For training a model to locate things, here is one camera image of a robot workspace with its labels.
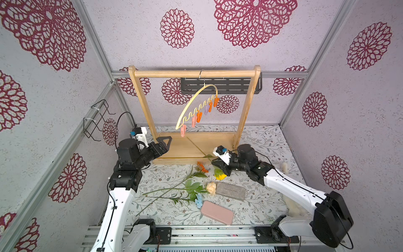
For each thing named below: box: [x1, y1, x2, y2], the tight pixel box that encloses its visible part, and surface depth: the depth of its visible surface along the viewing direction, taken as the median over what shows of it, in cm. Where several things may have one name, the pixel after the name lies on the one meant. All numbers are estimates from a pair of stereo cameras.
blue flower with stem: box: [145, 193, 204, 209], surface depth 83 cm
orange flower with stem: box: [135, 161, 209, 217], surface depth 92 cm
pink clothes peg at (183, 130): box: [180, 124, 187, 138], surface depth 71 cm
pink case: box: [200, 200, 235, 225], surface depth 81 cm
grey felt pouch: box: [215, 181, 247, 201], surface depth 87 cm
